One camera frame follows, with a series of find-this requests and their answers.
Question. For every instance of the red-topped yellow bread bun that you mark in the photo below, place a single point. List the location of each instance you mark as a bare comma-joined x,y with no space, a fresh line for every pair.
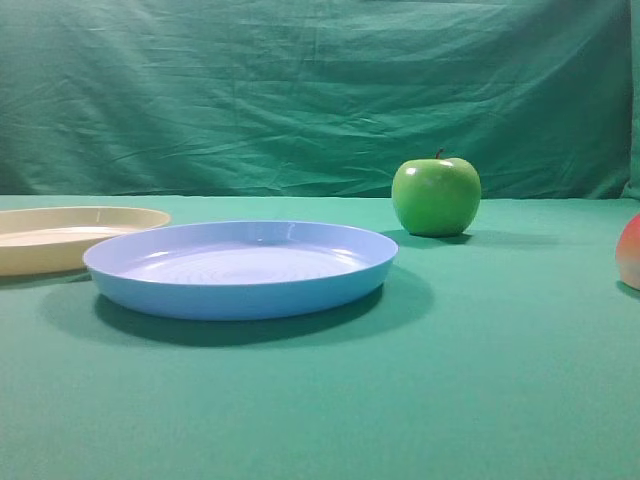
628,253

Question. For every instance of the blue plastic plate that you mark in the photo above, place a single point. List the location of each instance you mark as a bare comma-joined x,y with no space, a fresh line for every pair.
240,270

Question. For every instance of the green backdrop cloth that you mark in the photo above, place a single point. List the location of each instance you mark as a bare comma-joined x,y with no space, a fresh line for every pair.
317,98

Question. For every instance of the yellow plastic plate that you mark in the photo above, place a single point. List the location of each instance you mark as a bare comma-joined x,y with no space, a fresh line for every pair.
54,239

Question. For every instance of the green table cloth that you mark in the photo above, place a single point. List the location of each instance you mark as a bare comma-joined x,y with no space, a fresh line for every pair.
509,353

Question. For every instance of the green apple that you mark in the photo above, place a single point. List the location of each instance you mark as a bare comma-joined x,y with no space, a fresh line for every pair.
436,197

